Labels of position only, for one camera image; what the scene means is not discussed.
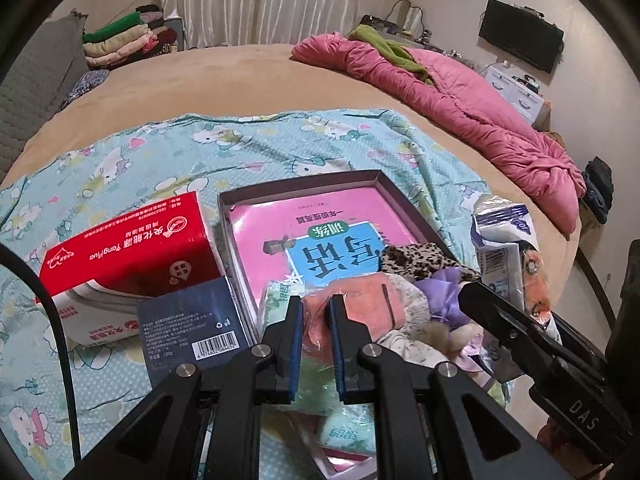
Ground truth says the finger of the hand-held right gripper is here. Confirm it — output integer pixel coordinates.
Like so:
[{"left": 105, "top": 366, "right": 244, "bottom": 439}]
[
  {"left": 550, "top": 310, "right": 609, "bottom": 363},
  {"left": 457, "top": 282, "right": 566, "bottom": 377}
]

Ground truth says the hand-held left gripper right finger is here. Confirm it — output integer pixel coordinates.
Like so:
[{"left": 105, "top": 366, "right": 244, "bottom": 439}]
[{"left": 326, "top": 293, "right": 576, "bottom": 480}]

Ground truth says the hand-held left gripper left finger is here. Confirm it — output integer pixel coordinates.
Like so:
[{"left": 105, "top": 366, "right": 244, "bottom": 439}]
[{"left": 65, "top": 294, "right": 304, "bottom": 480}]

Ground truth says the green tissue pack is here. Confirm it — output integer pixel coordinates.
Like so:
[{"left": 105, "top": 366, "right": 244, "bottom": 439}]
[
  {"left": 317, "top": 400, "right": 376, "bottom": 456},
  {"left": 260, "top": 280, "right": 301, "bottom": 331}
]

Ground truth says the white blue plastic packet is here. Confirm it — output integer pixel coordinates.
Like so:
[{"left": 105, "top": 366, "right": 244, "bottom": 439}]
[{"left": 470, "top": 194, "right": 566, "bottom": 396}]

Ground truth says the clear bag of pink cloth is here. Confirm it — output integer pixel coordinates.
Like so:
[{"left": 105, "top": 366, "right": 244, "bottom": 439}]
[{"left": 300, "top": 275, "right": 401, "bottom": 361}]

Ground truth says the cream and purple plush toy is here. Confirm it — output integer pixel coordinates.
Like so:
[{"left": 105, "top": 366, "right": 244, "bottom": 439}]
[{"left": 415, "top": 266, "right": 488, "bottom": 376}]

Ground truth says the leopard print cloth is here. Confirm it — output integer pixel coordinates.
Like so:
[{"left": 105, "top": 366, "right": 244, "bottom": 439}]
[{"left": 380, "top": 241, "right": 481, "bottom": 286}]

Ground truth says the white floral cloth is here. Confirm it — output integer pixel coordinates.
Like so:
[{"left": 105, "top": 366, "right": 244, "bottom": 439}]
[{"left": 377, "top": 277, "right": 451, "bottom": 366}]

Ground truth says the dark blue box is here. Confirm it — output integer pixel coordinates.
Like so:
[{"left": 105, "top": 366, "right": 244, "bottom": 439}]
[{"left": 136, "top": 276, "right": 253, "bottom": 391}]

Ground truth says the pink and blue book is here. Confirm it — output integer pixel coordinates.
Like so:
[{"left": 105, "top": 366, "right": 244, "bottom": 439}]
[{"left": 229, "top": 182, "right": 426, "bottom": 321}]

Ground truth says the dark blue garment pile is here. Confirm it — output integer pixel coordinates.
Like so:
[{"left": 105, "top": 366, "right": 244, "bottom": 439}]
[{"left": 582, "top": 157, "right": 615, "bottom": 223}]

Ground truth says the red and white carton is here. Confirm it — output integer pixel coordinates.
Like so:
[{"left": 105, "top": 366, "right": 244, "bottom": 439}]
[{"left": 39, "top": 191, "right": 218, "bottom": 346}]

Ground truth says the pink quilt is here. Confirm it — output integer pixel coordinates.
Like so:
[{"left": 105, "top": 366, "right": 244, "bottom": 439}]
[{"left": 291, "top": 34, "right": 586, "bottom": 236}]

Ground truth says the white cabinet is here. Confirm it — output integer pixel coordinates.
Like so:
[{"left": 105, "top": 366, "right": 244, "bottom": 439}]
[{"left": 482, "top": 62, "right": 548, "bottom": 126}]

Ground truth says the blue cartoon cat blanket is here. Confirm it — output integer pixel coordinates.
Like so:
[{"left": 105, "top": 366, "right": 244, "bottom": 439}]
[{"left": 0, "top": 110, "right": 511, "bottom": 480}]

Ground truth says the bed with beige sheet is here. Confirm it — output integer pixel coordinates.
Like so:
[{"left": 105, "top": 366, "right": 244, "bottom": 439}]
[{"left": 0, "top": 42, "right": 596, "bottom": 281}]

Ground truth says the green cloth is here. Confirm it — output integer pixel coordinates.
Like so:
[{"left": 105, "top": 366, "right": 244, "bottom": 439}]
[{"left": 348, "top": 24, "right": 436, "bottom": 83}]

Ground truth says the cluttered dark desk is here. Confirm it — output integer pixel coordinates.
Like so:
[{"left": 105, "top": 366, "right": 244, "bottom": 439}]
[{"left": 357, "top": 0, "right": 451, "bottom": 53}]

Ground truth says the dark patterned cloth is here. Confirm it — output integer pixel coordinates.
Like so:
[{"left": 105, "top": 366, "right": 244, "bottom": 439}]
[{"left": 60, "top": 67, "right": 111, "bottom": 111}]

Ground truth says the stack of folded clothes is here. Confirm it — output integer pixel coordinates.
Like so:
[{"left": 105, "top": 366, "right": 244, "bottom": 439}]
[{"left": 82, "top": 5, "right": 183, "bottom": 68}]

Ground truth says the white pleated curtain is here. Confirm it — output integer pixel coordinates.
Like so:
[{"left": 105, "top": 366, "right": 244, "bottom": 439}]
[{"left": 160, "top": 0, "right": 361, "bottom": 51}]

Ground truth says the grey quilted headboard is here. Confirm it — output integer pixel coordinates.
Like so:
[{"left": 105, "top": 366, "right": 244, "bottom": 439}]
[{"left": 0, "top": 10, "right": 88, "bottom": 161}]

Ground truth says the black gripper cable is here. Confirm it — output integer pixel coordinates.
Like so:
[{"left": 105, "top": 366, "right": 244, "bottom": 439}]
[{"left": 0, "top": 245, "right": 83, "bottom": 466}]

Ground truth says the black wall television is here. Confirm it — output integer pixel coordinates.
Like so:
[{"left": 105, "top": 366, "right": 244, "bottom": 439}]
[{"left": 477, "top": 0, "right": 565, "bottom": 75}]

